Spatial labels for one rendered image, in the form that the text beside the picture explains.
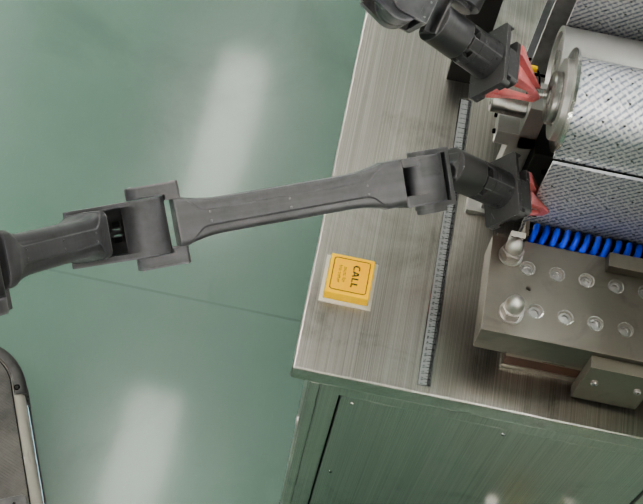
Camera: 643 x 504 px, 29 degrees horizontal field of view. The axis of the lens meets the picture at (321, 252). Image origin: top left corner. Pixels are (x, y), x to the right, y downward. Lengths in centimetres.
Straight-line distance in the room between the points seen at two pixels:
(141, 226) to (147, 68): 169
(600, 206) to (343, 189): 41
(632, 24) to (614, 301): 41
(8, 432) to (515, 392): 109
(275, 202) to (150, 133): 155
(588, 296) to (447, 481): 51
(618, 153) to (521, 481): 67
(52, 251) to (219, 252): 156
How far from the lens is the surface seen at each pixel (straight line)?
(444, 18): 167
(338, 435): 211
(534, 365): 193
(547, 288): 187
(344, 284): 193
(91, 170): 312
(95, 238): 159
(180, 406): 283
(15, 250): 138
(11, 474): 254
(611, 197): 184
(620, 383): 188
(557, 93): 174
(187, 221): 162
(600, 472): 211
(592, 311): 187
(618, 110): 173
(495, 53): 171
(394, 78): 218
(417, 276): 198
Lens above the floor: 262
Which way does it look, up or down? 61 degrees down
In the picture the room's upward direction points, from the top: 11 degrees clockwise
